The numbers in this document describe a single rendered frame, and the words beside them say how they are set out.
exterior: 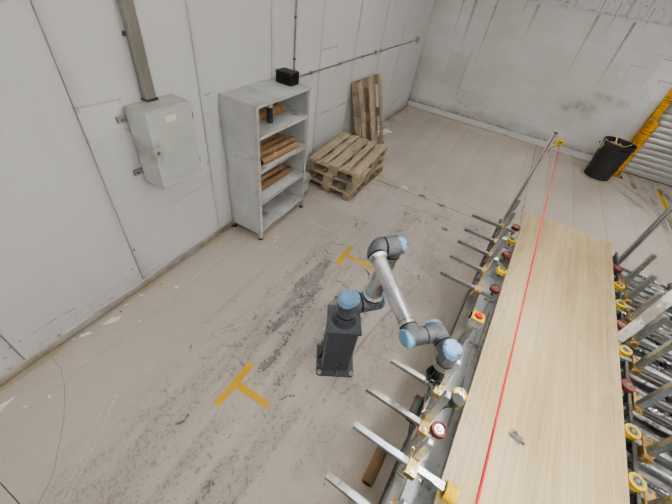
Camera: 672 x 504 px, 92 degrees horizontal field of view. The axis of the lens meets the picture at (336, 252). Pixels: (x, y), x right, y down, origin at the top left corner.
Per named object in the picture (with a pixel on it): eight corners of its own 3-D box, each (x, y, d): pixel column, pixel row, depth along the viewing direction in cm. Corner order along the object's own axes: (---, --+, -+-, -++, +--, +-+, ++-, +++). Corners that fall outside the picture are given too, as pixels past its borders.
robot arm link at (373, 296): (354, 299, 248) (380, 230, 192) (375, 295, 253) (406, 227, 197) (361, 316, 239) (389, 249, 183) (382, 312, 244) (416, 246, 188)
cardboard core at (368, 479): (362, 478, 218) (382, 437, 238) (360, 481, 223) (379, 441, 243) (372, 486, 215) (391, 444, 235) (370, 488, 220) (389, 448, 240)
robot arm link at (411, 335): (363, 234, 188) (410, 343, 149) (382, 232, 191) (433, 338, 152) (359, 247, 197) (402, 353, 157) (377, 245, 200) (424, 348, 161)
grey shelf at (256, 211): (232, 225, 401) (217, 93, 297) (276, 195, 462) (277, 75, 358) (261, 240, 388) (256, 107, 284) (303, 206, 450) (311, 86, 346)
